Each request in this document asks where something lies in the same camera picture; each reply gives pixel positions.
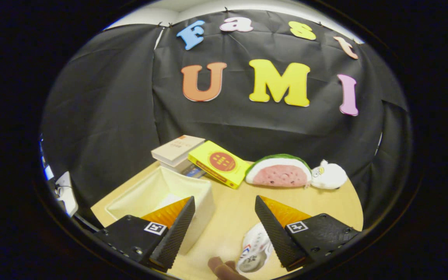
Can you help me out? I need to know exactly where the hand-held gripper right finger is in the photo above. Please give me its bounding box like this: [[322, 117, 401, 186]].
[[254, 195, 361, 272]]

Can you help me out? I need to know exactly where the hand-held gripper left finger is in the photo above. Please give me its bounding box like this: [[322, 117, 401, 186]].
[[92, 196, 196, 273]]

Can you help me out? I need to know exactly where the white canvas shoe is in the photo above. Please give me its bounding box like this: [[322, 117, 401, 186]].
[[236, 222, 274, 274]]

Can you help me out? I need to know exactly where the beige fabric storage box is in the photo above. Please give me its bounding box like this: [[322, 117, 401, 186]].
[[105, 166, 216, 255]]

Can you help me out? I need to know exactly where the watermelon slice plush toy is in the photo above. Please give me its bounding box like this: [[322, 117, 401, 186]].
[[245, 154, 313, 188]]

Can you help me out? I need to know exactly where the white plush toy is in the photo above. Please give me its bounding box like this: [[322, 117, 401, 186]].
[[310, 159, 348, 190]]

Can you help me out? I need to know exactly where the yellow book with red circle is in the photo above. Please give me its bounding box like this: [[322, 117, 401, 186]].
[[187, 140, 252, 189]]

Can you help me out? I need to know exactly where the beige book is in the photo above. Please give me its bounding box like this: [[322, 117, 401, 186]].
[[151, 135, 206, 173]]

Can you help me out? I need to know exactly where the white device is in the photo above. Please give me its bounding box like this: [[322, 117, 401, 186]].
[[55, 171, 79, 217]]

